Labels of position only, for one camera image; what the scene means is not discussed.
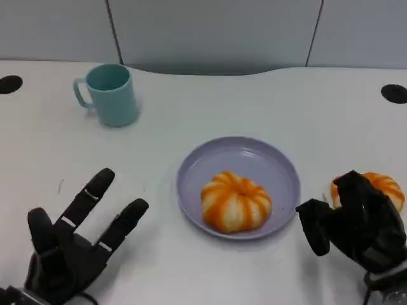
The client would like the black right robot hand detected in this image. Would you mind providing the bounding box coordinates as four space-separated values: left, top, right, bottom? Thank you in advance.
295 170 407 274

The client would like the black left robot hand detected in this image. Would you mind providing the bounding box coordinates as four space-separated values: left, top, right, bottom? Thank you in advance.
24 167 149 302

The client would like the orange white toy bread roll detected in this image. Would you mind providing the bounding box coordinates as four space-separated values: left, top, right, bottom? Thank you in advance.
200 170 273 235
330 172 406 212

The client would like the lilac plate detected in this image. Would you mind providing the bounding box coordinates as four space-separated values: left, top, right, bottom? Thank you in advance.
176 136 301 244

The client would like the pale green mug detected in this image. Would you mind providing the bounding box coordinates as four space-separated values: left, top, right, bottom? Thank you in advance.
73 64 139 128

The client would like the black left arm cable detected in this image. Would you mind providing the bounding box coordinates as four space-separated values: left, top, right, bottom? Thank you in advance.
76 292 98 305

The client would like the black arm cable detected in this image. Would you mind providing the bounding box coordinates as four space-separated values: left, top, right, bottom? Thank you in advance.
76 292 98 305
362 279 373 305

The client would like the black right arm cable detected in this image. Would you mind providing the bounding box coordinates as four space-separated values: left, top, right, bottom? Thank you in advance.
362 279 373 305

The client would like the black table cable grommet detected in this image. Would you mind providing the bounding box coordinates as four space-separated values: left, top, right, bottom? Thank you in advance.
380 84 407 104
0 75 24 95

